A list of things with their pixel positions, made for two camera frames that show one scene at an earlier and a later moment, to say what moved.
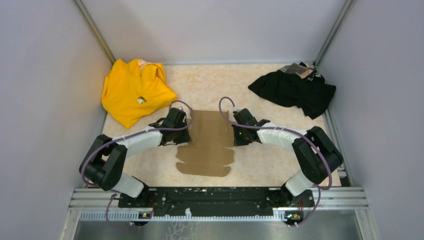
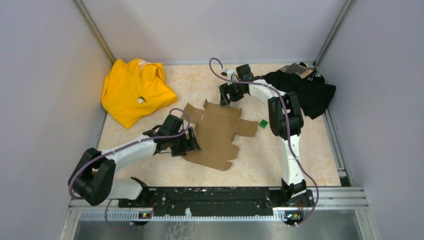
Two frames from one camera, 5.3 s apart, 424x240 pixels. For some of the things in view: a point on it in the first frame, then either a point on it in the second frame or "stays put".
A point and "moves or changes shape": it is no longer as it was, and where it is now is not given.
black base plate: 241,201 stays put
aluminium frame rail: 99,205 stays put
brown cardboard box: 210,148 moves or changes shape
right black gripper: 237,141 -> 225,89
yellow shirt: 133,89 stays put
